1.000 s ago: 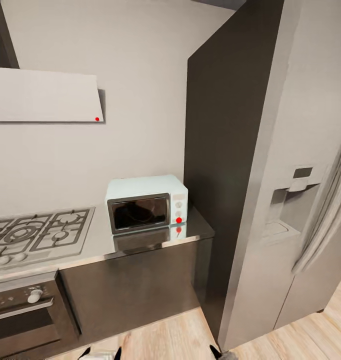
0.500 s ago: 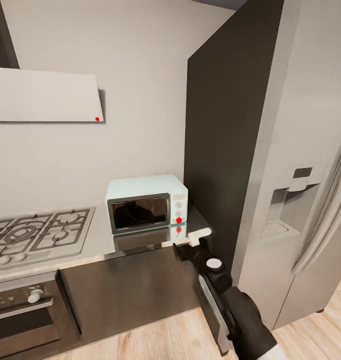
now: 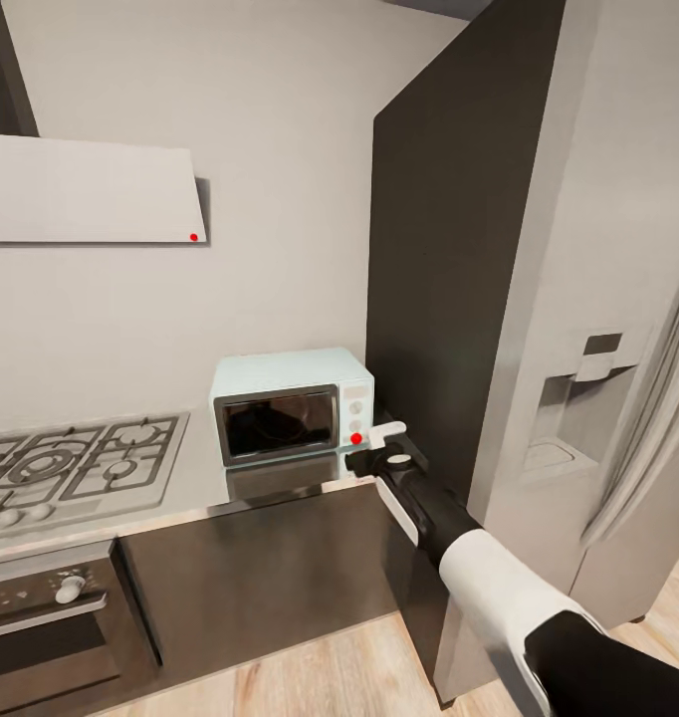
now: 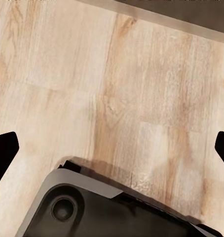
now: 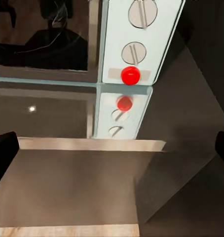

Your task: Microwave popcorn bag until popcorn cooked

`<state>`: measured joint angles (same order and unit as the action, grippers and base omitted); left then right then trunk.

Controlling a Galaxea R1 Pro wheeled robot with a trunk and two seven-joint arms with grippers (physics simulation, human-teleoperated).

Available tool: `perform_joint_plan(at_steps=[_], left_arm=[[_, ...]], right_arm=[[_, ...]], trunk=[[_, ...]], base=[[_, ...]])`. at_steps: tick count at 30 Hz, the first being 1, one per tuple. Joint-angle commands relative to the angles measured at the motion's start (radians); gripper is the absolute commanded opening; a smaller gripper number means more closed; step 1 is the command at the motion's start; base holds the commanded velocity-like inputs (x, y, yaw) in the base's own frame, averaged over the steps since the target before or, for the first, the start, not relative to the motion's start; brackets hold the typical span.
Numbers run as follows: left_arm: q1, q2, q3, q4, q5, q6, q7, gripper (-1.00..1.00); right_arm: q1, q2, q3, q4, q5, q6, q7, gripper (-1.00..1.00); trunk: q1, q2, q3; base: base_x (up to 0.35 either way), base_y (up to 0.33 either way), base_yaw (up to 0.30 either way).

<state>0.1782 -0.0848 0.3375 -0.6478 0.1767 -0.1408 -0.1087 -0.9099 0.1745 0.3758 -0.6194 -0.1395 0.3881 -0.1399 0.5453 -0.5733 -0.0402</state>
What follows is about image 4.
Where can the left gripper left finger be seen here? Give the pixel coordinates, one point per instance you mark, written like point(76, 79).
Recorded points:
point(9, 147)

